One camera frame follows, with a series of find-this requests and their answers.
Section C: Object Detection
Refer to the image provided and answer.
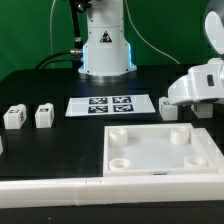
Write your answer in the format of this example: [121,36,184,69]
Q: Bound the white L-shaped obstacle fence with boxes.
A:
[0,128,224,208]

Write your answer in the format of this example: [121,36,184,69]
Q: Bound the white part at left edge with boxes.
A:
[0,136,3,156]

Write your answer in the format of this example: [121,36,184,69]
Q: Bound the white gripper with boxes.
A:
[168,58,224,105]

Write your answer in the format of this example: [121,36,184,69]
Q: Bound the white square table top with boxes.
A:
[103,123,218,177]

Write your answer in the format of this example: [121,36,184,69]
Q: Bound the white cable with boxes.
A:
[49,0,58,69]

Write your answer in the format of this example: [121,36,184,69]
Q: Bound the black cables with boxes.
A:
[34,49,84,70]

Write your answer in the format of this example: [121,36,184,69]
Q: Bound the white sheet with markers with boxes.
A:
[65,94,155,117]

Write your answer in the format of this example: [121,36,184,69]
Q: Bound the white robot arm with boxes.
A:
[79,0,224,105]

